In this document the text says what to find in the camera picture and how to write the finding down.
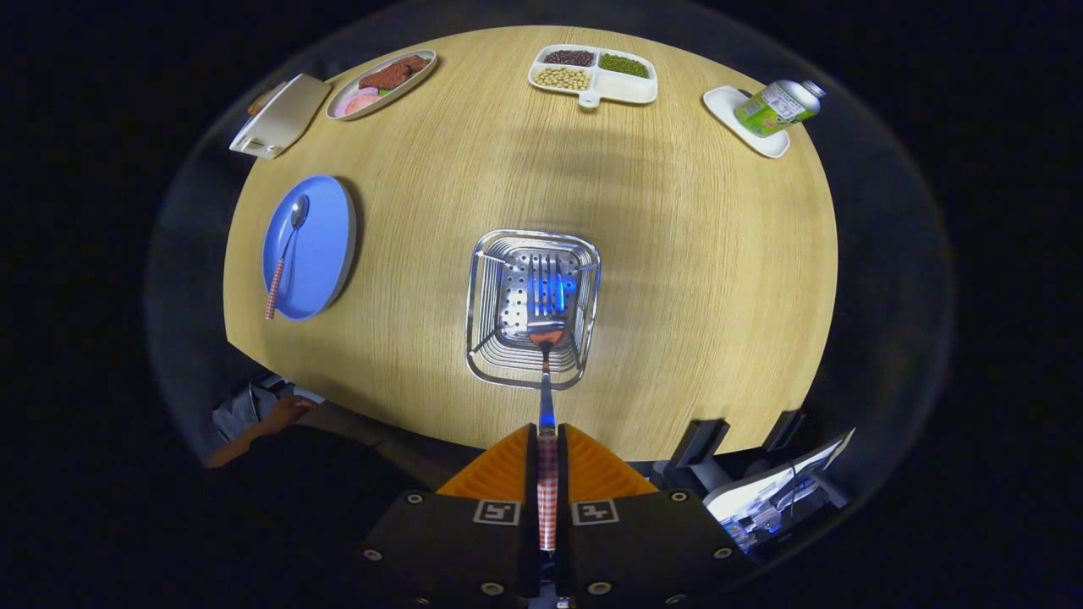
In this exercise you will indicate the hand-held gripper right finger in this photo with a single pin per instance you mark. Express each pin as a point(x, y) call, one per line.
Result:
point(651, 550)

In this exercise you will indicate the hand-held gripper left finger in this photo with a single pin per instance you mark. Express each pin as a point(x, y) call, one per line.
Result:
point(448, 550)

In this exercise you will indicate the black stand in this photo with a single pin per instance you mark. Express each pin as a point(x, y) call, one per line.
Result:
point(698, 444)
point(783, 431)

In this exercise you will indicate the white storage box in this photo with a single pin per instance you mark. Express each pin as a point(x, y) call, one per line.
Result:
point(761, 495)

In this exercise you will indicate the person's leg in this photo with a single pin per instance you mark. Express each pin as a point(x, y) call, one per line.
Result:
point(381, 440)

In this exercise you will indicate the grey cloth bag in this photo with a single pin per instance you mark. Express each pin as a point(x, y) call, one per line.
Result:
point(241, 410)

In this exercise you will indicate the blue round plate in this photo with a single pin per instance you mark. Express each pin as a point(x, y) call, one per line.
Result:
point(326, 245)

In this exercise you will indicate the small white square tray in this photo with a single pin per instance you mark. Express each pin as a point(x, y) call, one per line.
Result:
point(723, 106)

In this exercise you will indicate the pink ham slice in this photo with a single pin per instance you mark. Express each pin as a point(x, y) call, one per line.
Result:
point(365, 103)
point(349, 101)

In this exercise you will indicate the silver bottle green label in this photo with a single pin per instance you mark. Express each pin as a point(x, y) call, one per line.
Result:
point(774, 108)

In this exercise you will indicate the white divided dish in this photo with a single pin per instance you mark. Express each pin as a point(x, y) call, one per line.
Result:
point(622, 87)

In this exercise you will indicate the white toaster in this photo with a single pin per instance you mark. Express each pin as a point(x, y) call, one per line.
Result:
point(283, 114)

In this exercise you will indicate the white oval plate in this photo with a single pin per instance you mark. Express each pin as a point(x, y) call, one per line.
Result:
point(415, 80)

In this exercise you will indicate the brown grilled steak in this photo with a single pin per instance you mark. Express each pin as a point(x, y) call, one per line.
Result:
point(393, 74)

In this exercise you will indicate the yellow beans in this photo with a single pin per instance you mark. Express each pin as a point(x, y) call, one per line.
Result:
point(561, 79)

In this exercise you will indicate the green beans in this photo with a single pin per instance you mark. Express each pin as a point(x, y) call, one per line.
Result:
point(624, 65)

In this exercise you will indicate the brown toast slice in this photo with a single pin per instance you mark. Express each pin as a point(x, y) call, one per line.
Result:
point(256, 103)

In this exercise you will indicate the dark brown beans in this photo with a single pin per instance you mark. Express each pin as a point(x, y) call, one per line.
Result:
point(569, 57)

